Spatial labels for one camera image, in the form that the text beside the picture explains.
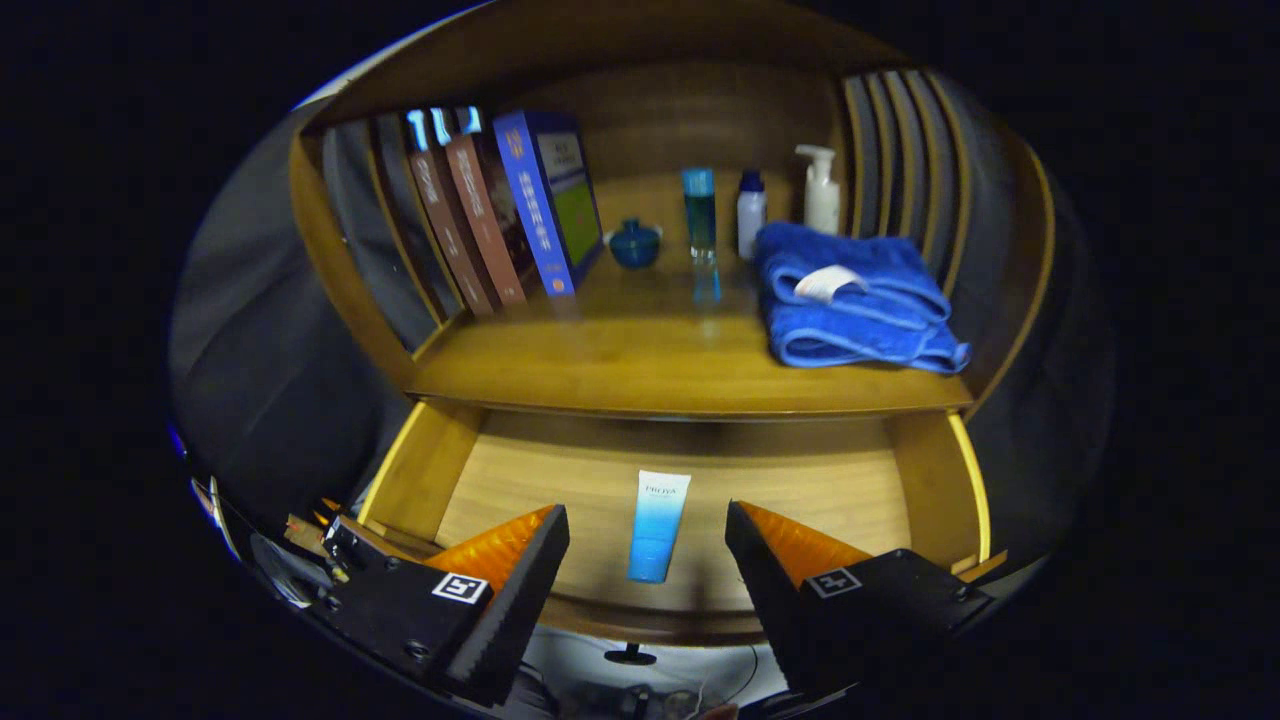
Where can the white pump bottle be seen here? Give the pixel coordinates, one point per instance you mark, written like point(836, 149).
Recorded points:
point(822, 195)

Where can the black backdrop cloth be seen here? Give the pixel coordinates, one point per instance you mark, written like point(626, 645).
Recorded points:
point(260, 350)

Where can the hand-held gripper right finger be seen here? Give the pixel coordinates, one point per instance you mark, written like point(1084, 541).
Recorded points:
point(775, 600)

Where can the wooden cabinet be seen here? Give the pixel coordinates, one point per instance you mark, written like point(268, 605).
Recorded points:
point(680, 110)

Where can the wooden countertop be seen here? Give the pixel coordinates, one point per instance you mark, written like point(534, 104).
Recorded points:
point(650, 350)

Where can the blue and white tube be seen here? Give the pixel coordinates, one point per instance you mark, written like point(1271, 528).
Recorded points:
point(658, 530)

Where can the white bottle with blue cap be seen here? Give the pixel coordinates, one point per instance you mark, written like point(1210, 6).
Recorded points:
point(751, 220)

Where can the teal glass bottle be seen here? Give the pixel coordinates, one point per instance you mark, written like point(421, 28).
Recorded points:
point(699, 215)

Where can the blue lidded teacup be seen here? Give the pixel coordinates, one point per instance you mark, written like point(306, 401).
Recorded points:
point(634, 246)

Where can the blue book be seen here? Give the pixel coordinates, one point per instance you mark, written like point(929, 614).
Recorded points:
point(535, 210)

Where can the wooden drawer with black knob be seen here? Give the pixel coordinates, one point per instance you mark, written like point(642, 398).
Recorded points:
point(560, 480)

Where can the blue folded towel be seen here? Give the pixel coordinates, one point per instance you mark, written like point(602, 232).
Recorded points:
point(850, 320)

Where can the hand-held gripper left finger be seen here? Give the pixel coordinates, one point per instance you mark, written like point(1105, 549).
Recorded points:
point(515, 600)

